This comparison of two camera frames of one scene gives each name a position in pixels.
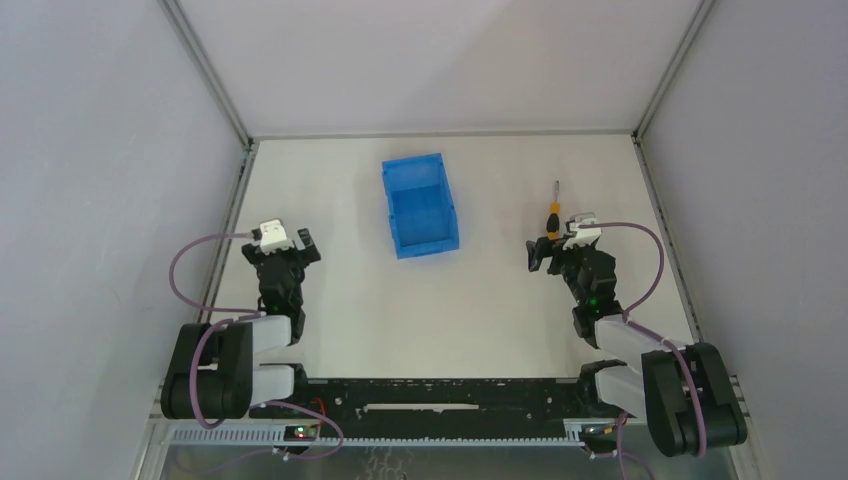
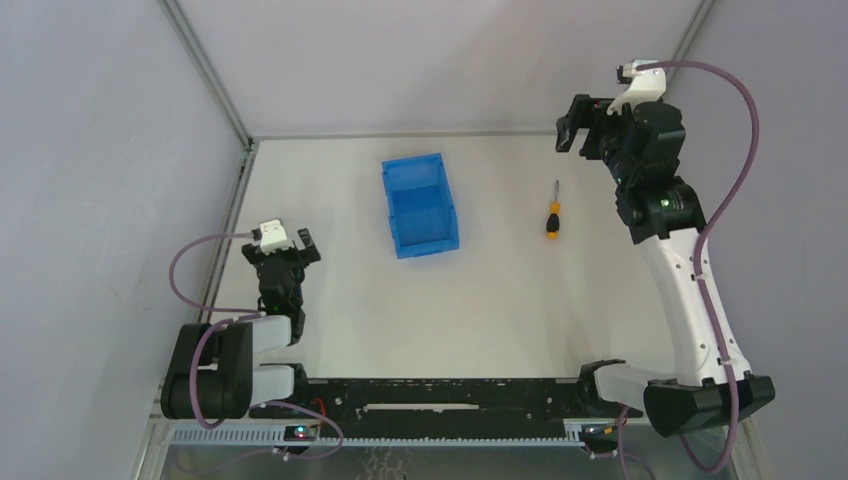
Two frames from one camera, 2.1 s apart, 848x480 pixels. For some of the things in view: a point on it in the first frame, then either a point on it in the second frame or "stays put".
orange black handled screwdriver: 553,221 stays put
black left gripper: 279,257 stays put
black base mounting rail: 497,400 stays put
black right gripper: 561,254 -> 591,132
